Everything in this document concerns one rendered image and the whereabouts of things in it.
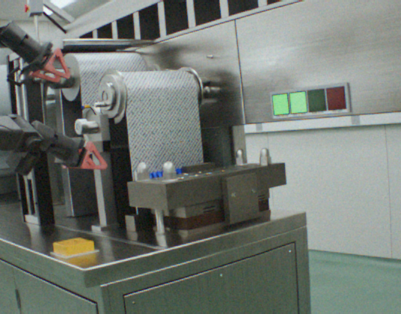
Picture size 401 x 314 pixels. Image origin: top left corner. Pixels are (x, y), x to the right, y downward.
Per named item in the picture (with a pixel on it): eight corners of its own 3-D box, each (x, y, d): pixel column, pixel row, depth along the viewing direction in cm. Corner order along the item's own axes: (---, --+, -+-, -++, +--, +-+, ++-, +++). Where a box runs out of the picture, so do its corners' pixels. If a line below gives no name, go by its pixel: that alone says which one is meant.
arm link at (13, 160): (32, 139, 112) (9, 115, 115) (6, 180, 114) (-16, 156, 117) (62, 143, 124) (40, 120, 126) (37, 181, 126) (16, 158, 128)
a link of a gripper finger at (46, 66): (66, 86, 129) (38, 63, 125) (54, 90, 135) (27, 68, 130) (80, 64, 132) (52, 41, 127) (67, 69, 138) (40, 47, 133)
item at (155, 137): (133, 185, 139) (126, 113, 138) (203, 173, 154) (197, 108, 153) (134, 185, 139) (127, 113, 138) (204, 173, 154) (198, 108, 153)
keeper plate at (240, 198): (224, 223, 132) (221, 178, 131) (253, 215, 138) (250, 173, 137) (232, 223, 130) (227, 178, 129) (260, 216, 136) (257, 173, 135)
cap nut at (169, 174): (158, 182, 126) (157, 162, 126) (171, 179, 128) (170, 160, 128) (168, 182, 123) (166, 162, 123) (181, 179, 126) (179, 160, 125)
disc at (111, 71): (99, 122, 149) (96, 69, 147) (100, 122, 149) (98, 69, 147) (127, 125, 137) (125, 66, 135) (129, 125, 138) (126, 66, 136)
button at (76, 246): (54, 253, 117) (52, 242, 117) (81, 247, 122) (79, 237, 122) (66, 257, 112) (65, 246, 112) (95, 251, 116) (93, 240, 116)
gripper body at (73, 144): (78, 166, 124) (51, 152, 119) (60, 165, 131) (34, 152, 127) (87, 140, 125) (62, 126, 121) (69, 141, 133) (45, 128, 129)
